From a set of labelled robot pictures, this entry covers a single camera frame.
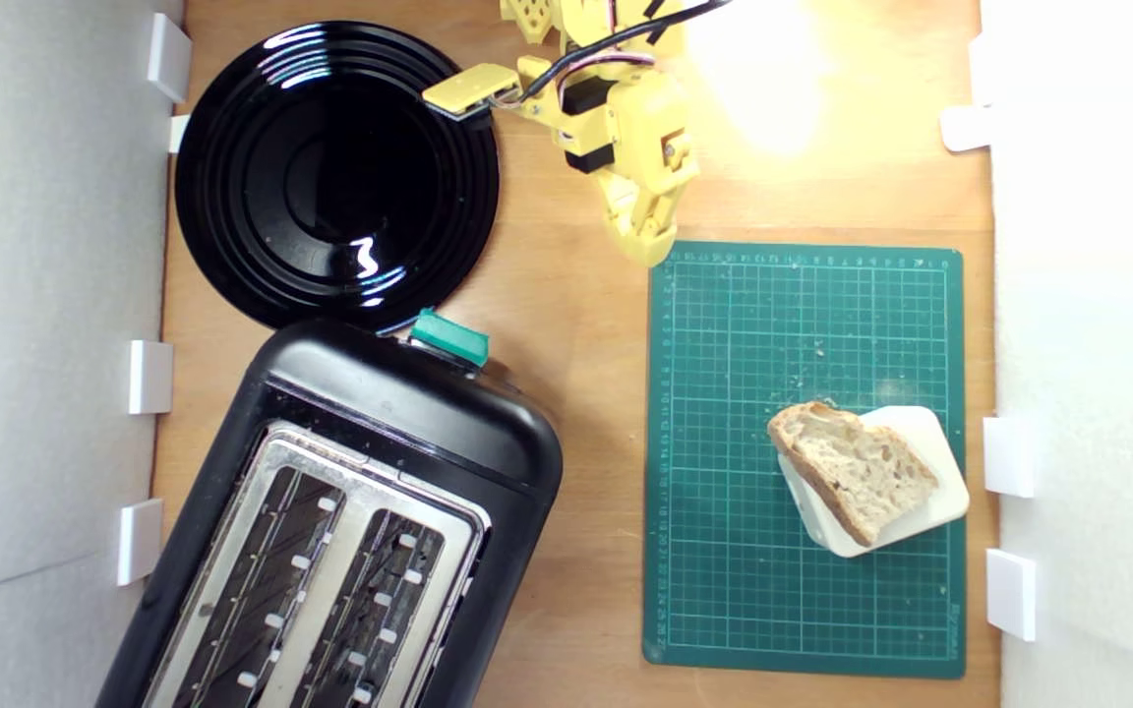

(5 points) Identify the white block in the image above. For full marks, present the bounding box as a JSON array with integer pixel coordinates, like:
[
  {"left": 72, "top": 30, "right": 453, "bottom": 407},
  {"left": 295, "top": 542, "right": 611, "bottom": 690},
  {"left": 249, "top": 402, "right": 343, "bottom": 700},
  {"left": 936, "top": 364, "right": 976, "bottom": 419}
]
[{"left": 776, "top": 405, "right": 971, "bottom": 560}]

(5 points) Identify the green cutting mat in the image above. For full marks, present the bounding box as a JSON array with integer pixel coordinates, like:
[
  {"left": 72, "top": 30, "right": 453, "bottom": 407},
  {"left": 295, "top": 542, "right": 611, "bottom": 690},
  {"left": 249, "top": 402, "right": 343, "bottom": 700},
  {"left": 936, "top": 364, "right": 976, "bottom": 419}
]
[{"left": 642, "top": 240, "right": 967, "bottom": 679}]

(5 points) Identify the green toaster lever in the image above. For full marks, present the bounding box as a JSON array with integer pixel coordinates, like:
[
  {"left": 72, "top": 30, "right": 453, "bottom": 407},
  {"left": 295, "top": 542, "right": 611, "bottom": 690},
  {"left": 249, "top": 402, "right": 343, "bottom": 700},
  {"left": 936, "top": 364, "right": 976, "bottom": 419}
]
[{"left": 407, "top": 308, "right": 491, "bottom": 369}]

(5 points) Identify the black camera cable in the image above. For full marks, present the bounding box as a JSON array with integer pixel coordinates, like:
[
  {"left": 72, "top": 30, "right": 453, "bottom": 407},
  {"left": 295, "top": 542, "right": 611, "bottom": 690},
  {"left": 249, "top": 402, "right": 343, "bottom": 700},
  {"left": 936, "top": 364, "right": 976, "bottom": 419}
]
[{"left": 493, "top": 0, "right": 735, "bottom": 109}]

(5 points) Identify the black plate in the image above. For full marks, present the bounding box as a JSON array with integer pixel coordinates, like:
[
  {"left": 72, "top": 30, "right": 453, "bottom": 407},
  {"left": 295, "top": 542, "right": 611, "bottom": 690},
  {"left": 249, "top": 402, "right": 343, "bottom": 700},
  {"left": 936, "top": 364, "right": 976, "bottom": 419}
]
[{"left": 174, "top": 20, "right": 501, "bottom": 335}]

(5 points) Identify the black two-slot toaster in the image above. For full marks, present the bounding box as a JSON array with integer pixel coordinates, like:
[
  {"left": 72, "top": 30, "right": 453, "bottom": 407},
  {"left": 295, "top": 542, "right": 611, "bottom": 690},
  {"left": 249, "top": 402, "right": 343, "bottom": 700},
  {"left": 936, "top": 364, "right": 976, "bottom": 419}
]
[{"left": 94, "top": 317, "right": 565, "bottom": 708}]

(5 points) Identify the brown bread slice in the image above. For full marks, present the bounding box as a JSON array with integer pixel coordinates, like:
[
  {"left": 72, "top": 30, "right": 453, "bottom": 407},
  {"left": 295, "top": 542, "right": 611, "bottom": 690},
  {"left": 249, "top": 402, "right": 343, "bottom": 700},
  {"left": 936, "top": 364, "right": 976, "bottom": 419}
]
[{"left": 766, "top": 400, "right": 940, "bottom": 548}]

